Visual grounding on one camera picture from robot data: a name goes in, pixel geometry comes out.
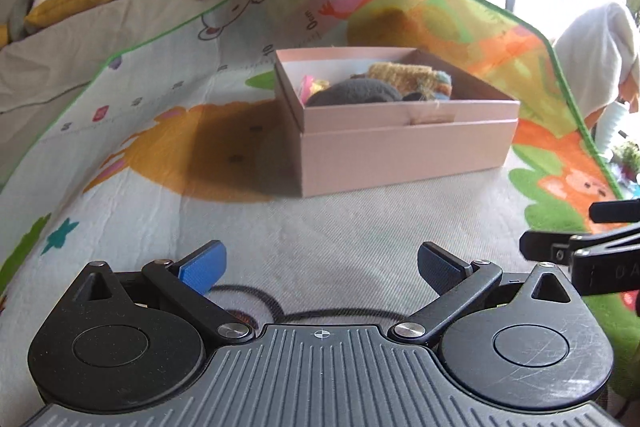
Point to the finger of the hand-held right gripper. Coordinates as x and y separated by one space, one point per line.
615 211
545 246

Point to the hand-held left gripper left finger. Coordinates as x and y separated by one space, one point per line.
202 268

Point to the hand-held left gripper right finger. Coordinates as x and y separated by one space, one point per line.
440 267

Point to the pink cardboard box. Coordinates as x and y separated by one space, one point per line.
400 157

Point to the black plush toy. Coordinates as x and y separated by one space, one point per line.
350 93

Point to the pink plastic basket strainer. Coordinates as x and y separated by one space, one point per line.
306 87

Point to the small green potted plant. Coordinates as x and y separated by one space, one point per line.
627 154

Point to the white plant pot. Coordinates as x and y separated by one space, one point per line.
612 127

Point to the colourful cartoon play mat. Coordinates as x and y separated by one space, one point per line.
350 227

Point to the white towel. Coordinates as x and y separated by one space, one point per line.
595 52

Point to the grey bed sheet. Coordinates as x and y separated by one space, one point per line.
75 57

